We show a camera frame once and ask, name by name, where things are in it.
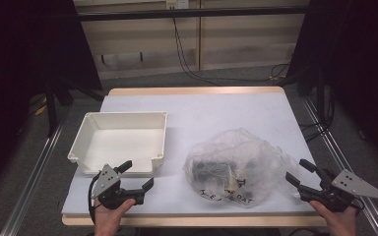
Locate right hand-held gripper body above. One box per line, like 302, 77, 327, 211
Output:
297, 166, 378, 212

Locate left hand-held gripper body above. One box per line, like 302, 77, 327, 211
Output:
92, 163, 145, 210

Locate clear plastic bag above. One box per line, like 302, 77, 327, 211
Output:
182, 127, 300, 208

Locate long black box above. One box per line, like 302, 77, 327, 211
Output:
191, 157, 260, 191

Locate person's left hand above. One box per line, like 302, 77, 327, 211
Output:
93, 198, 137, 236

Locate person's right hand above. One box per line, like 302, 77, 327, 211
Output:
309, 200, 358, 236

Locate white plastic tray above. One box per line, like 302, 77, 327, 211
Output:
67, 111, 169, 176

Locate black tripod stand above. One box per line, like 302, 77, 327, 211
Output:
42, 73, 106, 139

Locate white table mat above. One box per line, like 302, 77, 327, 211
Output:
61, 92, 316, 216

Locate wooden table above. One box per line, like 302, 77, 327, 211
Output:
61, 86, 328, 228

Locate black curtain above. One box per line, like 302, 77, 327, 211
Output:
0, 0, 103, 198
286, 0, 378, 171

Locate black horizontal bar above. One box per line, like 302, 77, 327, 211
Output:
78, 5, 310, 23

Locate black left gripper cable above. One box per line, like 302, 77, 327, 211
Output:
87, 172, 103, 224

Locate aluminium floor rail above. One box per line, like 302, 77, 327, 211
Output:
301, 97, 378, 236
0, 119, 67, 236

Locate black floor cables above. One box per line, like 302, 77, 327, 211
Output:
298, 89, 338, 143

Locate black hanging wall cable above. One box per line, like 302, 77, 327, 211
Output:
171, 18, 291, 87

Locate white wall socket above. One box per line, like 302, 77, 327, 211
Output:
165, 0, 191, 10

